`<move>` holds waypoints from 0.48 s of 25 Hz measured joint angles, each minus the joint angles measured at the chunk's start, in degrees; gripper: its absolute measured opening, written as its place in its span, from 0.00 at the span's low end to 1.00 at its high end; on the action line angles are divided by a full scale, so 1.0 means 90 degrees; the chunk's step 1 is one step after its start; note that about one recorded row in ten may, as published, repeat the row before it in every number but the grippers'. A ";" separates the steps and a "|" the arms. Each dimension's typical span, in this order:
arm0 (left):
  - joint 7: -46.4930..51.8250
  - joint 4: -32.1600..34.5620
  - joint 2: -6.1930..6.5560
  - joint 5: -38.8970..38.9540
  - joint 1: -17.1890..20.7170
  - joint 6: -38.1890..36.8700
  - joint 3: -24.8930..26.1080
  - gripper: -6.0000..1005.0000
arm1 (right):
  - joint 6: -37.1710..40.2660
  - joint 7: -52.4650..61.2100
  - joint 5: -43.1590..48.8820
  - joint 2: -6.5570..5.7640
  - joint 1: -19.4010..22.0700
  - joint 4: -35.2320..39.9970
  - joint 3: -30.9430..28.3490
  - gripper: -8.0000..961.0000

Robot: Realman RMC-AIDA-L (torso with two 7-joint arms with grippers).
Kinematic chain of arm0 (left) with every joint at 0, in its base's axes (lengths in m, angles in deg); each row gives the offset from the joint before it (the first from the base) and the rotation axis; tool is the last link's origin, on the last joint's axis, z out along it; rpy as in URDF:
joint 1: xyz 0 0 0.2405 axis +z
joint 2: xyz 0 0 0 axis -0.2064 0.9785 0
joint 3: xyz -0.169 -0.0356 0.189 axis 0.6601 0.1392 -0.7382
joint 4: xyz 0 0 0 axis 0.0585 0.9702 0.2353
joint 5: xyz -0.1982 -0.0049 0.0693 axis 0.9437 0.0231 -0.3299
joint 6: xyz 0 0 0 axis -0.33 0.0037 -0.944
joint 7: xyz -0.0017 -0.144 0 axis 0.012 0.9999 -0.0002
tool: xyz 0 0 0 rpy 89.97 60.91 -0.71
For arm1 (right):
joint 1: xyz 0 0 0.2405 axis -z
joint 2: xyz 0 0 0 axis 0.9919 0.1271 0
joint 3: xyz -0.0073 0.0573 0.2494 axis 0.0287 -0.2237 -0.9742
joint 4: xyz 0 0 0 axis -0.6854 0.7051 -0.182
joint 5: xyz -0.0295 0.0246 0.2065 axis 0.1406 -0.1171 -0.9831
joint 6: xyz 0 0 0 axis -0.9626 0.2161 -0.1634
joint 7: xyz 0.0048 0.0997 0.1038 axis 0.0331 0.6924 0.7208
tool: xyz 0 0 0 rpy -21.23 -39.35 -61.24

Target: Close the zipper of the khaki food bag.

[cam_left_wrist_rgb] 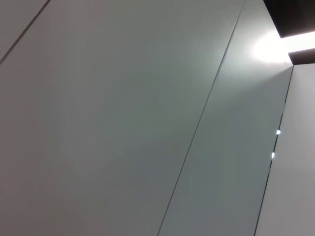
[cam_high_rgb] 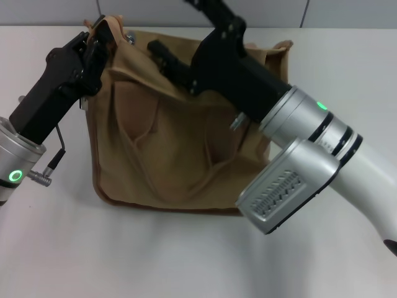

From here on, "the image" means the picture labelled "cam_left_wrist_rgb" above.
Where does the bright ceiling light strip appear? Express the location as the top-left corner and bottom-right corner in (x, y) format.
(250, 29), (315, 63)

